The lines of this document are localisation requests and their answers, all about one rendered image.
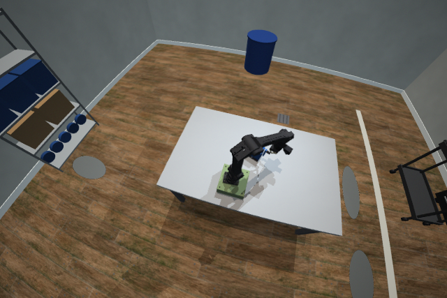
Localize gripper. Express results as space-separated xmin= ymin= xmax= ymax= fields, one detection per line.
xmin=270 ymin=143 xmax=279 ymax=154

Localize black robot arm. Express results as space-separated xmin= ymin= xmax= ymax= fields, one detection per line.
xmin=223 ymin=129 xmax=294 ymax=186

